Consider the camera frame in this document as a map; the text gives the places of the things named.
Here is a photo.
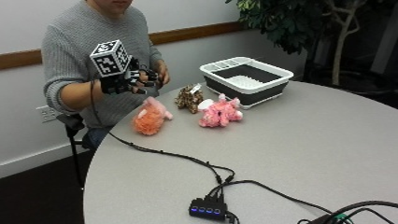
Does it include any white and black dish tub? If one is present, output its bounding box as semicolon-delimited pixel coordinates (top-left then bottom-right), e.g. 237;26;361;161
198;56;294;110

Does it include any spotted brown plush toy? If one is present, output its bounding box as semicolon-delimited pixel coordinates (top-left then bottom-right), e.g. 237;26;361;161
174;83;205;115

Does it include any the person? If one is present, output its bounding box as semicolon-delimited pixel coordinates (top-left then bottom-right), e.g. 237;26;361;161
41;0;172;151

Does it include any orange plush toy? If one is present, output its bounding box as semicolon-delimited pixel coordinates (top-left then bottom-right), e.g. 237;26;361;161
132;96;174;136

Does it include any black glove cable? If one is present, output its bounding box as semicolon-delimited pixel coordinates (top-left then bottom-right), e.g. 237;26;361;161
88;78;237;200

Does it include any wooden wall rail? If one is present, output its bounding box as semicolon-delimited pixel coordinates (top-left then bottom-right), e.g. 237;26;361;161
0;21;246;71

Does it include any black usb hub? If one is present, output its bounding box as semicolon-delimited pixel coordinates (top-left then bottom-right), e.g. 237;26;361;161
187;195;229;221

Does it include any black hub cable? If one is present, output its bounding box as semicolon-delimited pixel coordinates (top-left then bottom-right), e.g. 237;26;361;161
215;179;334;216

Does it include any white wall outlet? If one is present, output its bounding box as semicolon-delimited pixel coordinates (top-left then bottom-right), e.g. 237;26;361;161
34;105;62;123

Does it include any black cable with green plug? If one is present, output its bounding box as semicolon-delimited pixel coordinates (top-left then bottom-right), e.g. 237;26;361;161
295;200;398;224

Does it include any pink plush toy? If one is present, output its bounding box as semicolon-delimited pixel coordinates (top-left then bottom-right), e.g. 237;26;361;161
197;93;245;129

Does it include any black chair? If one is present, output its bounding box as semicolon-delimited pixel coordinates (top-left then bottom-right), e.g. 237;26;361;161
56;113;97;191

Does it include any green potted tree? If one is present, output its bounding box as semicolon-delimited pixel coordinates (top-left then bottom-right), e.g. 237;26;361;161
223;0;398;94

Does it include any white marker cube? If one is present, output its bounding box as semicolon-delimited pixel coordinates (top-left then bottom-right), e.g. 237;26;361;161
89;39;133;77

